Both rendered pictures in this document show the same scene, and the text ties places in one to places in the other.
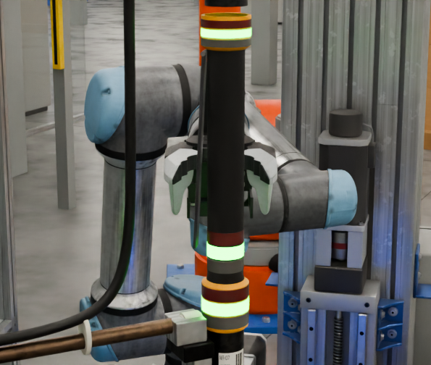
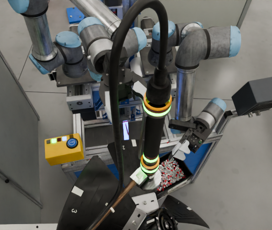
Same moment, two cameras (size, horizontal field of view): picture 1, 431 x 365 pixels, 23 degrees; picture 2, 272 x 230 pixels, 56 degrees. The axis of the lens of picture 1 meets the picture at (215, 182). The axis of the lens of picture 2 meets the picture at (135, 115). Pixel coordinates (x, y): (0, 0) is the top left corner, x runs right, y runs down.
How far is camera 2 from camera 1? 75 cm
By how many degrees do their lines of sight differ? 46
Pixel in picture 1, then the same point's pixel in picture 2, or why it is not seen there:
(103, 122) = (21, 7)
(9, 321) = not seen: outside the picture
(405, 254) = not seen: hidden behind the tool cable
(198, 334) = (144, 180)
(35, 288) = not seen: outside the picture
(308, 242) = not seen: hidden behind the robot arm
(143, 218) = (46, 31)
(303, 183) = (128, 43)
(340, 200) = (141, 44)
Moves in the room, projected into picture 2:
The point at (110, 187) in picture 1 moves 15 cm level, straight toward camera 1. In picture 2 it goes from (30, 24) to (41, 48)
